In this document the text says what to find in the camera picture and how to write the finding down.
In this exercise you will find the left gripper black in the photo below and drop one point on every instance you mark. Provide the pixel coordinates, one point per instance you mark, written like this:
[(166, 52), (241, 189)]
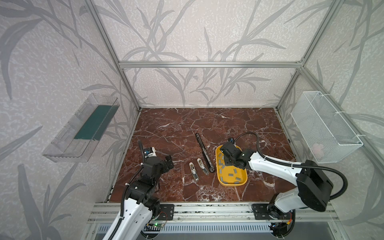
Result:
[(167, 163)]

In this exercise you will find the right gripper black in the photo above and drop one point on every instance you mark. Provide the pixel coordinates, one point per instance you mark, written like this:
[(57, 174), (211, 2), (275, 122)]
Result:
[(227, 149)]

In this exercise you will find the black stapler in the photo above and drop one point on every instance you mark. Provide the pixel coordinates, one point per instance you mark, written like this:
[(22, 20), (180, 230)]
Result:
[(210, 166)]

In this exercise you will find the white mini stapler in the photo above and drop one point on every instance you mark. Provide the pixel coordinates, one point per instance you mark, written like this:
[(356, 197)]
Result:
[(194, 172), (202, 166)]

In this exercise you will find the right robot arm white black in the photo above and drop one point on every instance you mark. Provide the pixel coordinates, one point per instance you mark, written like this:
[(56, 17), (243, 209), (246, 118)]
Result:
[(312, 186)]

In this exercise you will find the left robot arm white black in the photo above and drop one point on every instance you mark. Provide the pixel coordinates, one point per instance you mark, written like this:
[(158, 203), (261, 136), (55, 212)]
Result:
[(138, 205)]

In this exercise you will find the yellow plastic tray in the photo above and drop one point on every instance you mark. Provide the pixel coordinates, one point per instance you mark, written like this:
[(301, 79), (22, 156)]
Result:
[(229, 176)]

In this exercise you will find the green circuit board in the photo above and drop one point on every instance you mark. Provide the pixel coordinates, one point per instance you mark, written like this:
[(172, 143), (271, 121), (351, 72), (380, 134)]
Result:
[(154, 227)]

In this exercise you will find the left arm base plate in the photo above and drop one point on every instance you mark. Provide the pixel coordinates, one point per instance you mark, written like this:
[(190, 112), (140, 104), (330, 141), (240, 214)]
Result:
[(165, 212)]

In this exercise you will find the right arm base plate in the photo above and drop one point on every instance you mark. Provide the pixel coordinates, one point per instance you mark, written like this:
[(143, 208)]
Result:
[(264, 211)]

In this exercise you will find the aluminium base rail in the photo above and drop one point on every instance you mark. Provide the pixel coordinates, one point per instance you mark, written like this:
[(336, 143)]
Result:
[(213, 212)]

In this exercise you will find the clear plastic wall bin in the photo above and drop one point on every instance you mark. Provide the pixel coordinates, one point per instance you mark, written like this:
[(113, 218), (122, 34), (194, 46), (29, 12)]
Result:
[(79, 138)]

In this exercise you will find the white wire mesh basket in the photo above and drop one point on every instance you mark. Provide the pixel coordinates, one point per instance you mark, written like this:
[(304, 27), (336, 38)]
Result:
[(326, 132)]

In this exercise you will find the aluminium frame crossbar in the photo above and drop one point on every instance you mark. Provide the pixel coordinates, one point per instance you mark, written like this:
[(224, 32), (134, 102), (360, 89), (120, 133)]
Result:
[(198, 64)]

